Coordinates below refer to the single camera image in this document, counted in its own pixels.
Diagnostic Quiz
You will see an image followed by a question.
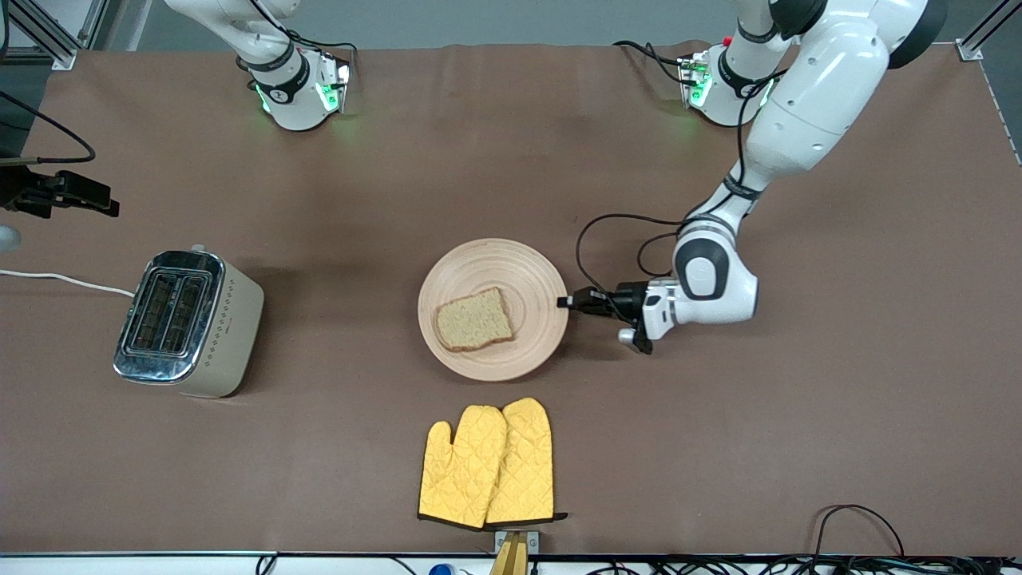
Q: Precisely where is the black base cable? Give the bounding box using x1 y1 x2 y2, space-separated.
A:
254 0 362 58
613 40 689 85

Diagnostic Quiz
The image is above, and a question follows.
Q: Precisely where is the looped black cable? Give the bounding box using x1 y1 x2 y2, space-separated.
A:
810 503 907 560

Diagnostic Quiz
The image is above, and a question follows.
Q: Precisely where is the slice of brown toast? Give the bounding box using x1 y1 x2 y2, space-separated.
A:
434 287 515 353

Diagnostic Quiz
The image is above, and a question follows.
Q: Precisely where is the brown table cover sheet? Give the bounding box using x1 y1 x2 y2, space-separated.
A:
0 42 1022 557

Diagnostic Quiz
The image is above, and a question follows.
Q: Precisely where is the wooden beam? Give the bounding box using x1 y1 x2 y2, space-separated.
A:
489 533 529 575

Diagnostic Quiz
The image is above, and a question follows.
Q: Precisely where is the aluminium frame profile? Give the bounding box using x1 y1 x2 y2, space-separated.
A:
0 0 109 71
957 0 1008 62

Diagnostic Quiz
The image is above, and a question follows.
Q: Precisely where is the round light wooden plate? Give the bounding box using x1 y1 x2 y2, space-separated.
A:
418 238 570 382

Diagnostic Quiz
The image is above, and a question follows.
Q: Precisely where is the yellow quilted oven mitt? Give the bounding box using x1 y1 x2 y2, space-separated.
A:
485 397 569 525
418 405 509 530

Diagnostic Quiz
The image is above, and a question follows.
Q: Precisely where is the cream and chrome toaster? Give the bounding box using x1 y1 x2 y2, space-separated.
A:
112 244 265 399

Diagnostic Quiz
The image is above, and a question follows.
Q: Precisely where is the black cable bundle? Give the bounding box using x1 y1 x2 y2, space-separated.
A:
559 555 1022 575

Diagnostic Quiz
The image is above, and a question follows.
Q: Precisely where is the white toaster power cord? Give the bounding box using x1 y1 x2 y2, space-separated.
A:
0 269 137 299

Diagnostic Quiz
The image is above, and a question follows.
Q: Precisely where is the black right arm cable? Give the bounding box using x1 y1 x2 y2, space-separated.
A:
0 90 97 165

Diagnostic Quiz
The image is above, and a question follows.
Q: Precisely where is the metal base connector bracket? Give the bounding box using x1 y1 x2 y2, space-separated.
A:
678 53 713 109
316 51 353 114

